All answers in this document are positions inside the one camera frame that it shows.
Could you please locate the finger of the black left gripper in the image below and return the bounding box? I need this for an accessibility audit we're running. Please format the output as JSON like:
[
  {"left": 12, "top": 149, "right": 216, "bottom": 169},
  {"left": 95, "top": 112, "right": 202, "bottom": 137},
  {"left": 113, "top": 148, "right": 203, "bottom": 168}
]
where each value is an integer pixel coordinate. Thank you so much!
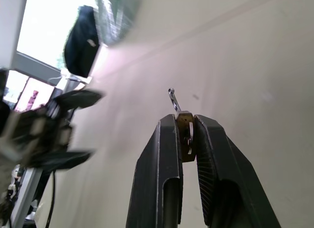
[
  {"left": 31, "top": 150, "right": 96, "bottom": 173},
  {"left": 52, "top": 89, "right": 106, "bottom": 111}
]

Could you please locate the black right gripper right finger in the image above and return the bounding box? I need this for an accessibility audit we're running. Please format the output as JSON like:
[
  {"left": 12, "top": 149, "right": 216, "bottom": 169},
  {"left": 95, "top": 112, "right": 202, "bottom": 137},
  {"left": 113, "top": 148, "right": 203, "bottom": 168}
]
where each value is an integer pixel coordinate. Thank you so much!
[{"left": 193, "top": 114, "right": 282, "bottom": 228}]

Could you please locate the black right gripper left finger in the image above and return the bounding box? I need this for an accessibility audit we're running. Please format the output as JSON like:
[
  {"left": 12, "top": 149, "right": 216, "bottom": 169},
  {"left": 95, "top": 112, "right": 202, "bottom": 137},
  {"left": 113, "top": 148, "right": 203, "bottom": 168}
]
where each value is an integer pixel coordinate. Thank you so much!
[{"left": 126, "top": 114, "right": 184, "bottom": 228}]

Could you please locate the brass padlock with steel shackle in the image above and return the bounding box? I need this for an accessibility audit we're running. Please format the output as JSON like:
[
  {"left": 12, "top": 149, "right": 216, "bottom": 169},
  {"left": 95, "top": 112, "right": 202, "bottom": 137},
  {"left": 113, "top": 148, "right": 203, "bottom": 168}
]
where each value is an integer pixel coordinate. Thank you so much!
[{"left": 167, "top": 87, "right": 197, "bottom": 164}]

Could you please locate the black jacket on chair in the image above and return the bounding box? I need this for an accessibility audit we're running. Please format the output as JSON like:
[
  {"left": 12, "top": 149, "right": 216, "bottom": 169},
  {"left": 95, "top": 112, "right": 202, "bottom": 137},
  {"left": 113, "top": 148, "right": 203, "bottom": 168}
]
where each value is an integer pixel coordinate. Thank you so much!
[{"left": 63, "top": 5, "right": 102, "bottom": 79}]

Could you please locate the white cable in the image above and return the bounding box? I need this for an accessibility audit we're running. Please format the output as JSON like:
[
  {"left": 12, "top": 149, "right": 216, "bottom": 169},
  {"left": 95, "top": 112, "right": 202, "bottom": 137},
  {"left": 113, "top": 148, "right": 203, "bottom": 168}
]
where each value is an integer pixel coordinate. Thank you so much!
[{"left": 48, "top": 74, "right": 85, "bottom": 84}]

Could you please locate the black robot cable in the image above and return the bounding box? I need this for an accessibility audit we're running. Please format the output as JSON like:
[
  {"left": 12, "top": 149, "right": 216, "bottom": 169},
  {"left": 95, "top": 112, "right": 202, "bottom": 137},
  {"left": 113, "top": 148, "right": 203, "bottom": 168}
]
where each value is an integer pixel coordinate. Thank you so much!
[{"left": 45, "top": 171, "right": 56, "bottom": 228}]

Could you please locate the grey metal frame post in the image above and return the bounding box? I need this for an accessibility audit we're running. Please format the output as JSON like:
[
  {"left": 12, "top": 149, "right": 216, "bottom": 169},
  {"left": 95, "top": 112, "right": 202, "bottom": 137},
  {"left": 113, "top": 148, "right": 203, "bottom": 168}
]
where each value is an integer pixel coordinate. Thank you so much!
[{"left": 11, "top": 167, "right": 43, "bottom": 228}]

